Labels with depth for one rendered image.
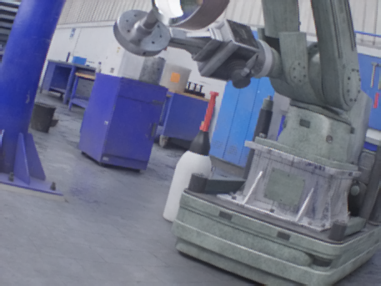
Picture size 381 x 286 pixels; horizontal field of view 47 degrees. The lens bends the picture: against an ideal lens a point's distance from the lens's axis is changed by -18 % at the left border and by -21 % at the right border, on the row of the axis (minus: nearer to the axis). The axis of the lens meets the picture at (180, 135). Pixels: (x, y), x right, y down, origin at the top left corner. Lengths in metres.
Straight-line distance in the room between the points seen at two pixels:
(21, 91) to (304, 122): 1.55
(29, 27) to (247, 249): 1.70
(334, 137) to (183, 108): 4.90
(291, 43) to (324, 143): 0.52
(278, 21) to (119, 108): 2.49
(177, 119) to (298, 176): 4.88
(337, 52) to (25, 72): 1.72
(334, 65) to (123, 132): 2.57
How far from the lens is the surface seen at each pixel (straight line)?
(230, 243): 2.19
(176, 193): 3.00
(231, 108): 6.35
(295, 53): 2.01
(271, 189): 2.28
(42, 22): 2.81
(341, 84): 2.14
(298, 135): 2.27
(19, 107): 2.82
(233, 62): 1.83
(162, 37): 1.71
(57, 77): 11.50
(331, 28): 2.04
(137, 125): 4.34
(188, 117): 7.07
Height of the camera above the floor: 0.72
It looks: 4 degrees down
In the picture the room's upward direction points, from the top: 15 degrees clockwise
